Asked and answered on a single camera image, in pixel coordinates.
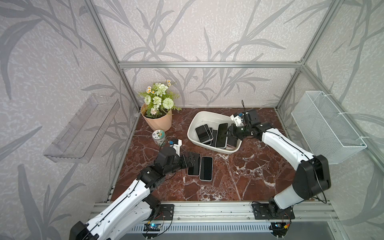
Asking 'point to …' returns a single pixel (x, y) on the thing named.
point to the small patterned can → (159, 137)
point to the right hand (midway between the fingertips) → (222, 133)
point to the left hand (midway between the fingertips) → (194, 158)
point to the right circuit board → (280, 229)
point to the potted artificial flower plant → (159, 103)
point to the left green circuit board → (151, 227)
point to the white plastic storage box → (198, 118)
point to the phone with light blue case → (206, 169)
